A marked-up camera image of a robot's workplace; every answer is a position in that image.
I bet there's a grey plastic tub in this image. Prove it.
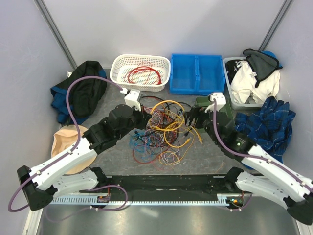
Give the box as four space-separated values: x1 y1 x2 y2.
222 57 263 110

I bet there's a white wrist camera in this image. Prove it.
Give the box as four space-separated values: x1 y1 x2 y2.
204 92 226 113
120 88 142 111

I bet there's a thin blue wire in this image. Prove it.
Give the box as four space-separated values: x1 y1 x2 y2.
128 129 162 157

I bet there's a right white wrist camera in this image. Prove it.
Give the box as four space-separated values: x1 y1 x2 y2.
204 92 226 113

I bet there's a yellow ethernet cable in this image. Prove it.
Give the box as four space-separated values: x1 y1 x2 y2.
149 100 204 148

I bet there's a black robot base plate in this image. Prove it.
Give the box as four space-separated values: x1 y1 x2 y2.
96 174 242 195

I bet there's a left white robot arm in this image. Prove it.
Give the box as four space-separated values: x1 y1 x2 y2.
17 104 152 211

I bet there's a white garment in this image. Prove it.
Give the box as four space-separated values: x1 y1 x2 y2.
226 60 280 103

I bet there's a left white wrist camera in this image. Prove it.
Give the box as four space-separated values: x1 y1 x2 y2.
120 88 142 111

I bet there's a blue plaid shirt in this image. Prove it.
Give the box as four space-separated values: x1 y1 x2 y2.
234 96 296 162

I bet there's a blue cap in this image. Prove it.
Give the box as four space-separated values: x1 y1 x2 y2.
262 50 283 69

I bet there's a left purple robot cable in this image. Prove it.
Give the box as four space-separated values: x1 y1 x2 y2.
7 76 130 222

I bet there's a black and blue jacket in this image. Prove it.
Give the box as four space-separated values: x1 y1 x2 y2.
50 61 107 125

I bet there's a grey black-trimmed cloth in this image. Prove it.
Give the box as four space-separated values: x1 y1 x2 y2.
243 48 281 88

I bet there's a blue divided plastic bin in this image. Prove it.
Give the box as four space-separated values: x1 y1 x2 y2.
169 54 225 95

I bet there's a black thick cable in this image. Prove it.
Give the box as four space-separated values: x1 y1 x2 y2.
140 96 194 123

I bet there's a white perforated plastic basket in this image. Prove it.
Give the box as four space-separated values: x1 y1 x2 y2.
110 54 171 92

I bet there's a red ethernet cable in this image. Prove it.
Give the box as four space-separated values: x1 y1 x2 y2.
132 66 163 85
128 66 147 84

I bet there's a green plastic tray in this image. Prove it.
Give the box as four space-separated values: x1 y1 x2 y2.
195 96 235 126

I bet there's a slotted cable duct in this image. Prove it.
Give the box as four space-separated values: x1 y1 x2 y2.
51 190 231 206

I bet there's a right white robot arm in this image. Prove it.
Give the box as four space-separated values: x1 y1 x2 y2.
183 106 313 225

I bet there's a beige bucket hat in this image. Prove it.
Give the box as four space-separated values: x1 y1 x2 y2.
51 125 96 175

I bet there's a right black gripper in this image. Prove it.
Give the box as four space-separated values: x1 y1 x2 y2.
182 104 221 145

